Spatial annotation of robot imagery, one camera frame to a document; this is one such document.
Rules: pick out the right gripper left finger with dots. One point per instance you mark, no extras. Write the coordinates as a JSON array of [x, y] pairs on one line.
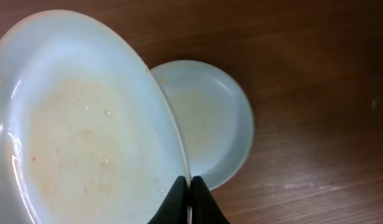
[[174, 208]]

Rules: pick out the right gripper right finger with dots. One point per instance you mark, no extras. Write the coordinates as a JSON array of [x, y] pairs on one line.
[[204, 208]]

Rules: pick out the light blue plate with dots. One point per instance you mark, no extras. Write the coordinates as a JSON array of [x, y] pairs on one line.
[[214, 115], [86, 133]]

